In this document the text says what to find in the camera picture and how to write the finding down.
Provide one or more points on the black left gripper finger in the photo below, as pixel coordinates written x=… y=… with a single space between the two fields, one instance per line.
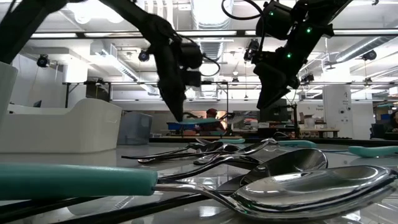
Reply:
x=175 y=99

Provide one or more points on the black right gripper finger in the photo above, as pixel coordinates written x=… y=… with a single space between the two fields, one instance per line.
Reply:
x=270 y=93

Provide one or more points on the all-black spoon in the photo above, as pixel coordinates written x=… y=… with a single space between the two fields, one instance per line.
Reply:
x=289 y=161
x=214 y=147
x=236 y=159
x=258 y=146
x=146 y=160

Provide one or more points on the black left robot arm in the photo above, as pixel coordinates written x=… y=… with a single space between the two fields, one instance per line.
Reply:
x=21 y=28

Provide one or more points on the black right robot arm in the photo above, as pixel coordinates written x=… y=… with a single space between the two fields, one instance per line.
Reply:
x=311 y=18

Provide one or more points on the black monitor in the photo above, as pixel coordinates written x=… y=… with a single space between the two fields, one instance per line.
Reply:
x=273 y=110

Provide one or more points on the blue storage bins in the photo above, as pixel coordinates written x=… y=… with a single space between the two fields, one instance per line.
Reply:
x=182 y=126

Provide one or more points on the person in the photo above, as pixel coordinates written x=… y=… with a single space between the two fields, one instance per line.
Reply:
x=211 y=112

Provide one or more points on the grey plastic bin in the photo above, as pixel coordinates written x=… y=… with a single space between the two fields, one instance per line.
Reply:
x=135 y=129

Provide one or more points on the black overhead beam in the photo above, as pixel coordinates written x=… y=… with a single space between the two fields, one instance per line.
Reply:
x=239 y=32

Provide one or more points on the wooden workbench desk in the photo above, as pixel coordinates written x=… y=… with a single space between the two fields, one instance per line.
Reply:
x=318 y=130

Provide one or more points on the white pillar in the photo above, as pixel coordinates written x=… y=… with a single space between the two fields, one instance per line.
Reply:
x=337 y=112

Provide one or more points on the clear plastic bin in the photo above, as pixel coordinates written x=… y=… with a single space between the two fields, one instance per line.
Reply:
x=77 y=130
x=7 y=93

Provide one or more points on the black ceiling-mounted camera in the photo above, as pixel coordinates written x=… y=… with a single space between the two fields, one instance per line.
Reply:
x=143 y=56
x=369 y=55
x=43 y=60

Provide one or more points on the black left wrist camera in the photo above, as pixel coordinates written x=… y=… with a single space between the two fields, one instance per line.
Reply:
x=193 y=79

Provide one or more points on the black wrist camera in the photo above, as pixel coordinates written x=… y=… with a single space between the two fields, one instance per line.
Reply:
x=193 y=79
x=252 y=49

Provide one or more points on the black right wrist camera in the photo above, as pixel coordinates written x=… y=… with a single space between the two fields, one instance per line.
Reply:
x=252 y=49

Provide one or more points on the black pipe rail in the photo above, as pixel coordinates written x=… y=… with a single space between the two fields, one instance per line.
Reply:
x=124 y=83

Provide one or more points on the silver ceiling duct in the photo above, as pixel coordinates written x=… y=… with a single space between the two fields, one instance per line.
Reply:
x=211 y=12
x=360 y=48

